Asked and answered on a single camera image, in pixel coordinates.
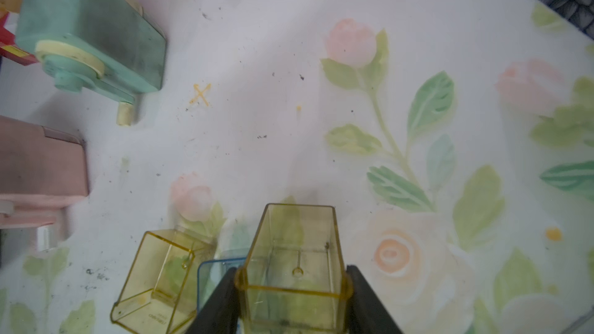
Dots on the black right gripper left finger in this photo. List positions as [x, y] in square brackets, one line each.
[220, 313]

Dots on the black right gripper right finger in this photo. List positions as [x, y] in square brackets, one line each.
[366, 314]

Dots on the blue transparent shavings tray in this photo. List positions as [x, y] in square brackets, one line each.
[210, 273]

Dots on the yellow transparent shavings tray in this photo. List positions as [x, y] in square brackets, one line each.
[161, 290]

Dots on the pink pencil sharpener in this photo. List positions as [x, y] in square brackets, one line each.
[43, 171]

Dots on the mint green pencil sharpener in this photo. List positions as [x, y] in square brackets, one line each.
[107, 46]

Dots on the floral table mat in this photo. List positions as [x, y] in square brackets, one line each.
[454, 138]

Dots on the red white cardboard box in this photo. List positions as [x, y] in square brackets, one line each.
[9, 20]

